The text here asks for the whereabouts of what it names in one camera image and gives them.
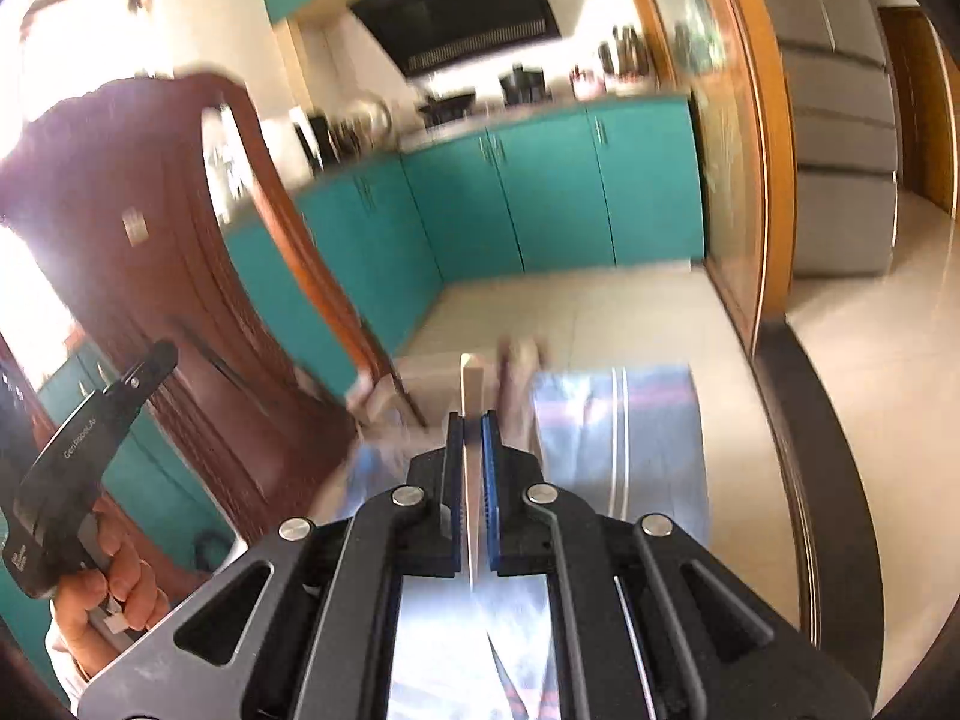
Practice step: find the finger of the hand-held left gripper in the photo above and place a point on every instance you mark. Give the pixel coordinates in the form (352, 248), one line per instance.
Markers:
(150, 371)

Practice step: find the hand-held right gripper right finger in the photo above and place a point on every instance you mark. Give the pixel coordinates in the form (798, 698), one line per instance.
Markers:
(492, 480)

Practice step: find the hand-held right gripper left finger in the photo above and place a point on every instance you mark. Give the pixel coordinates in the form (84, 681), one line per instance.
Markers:
(454, 480)

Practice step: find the beige chopstick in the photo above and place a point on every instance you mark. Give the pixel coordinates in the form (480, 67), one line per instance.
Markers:
(471, 390)

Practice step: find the white plastic utensil basket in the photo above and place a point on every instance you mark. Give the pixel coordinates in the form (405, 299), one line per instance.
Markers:
(427, 390)

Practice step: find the person's left hand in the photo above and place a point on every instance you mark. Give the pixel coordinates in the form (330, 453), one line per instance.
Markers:
(127, 585)

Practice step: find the carved wooden chair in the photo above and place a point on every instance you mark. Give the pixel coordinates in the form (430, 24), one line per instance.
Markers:
(150, 277)

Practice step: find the blue striped cloth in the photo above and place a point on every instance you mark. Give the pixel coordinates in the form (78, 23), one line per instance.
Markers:
(645, 450)

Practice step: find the black kitchen appliance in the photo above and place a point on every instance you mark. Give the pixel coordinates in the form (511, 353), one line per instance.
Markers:
(315, 139)

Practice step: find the steel bowl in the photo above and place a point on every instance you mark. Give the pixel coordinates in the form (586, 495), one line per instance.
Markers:
(377, 116)

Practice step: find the grey kitchen countertop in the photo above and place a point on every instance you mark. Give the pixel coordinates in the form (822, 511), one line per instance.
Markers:
(525, 111)

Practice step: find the black wok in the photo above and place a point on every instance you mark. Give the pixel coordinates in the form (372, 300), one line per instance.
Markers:
(450, 106)

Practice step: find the black cooking pot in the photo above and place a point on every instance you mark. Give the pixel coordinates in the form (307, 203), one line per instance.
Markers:
(525, 86)

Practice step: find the wood-framed glass door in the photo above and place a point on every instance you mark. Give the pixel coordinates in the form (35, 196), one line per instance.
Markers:
(705, 90)

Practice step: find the stainless steel pot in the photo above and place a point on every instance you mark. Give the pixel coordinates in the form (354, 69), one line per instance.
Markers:
(622, 52)

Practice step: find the black range hood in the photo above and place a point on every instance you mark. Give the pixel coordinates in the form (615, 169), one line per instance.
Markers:
(450, 15)

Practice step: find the grey refrigerator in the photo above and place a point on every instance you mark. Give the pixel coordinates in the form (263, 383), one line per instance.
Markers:
(840, 127)

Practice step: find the brown wooden door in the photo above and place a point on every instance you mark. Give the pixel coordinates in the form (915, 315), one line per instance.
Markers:
(922, 112)

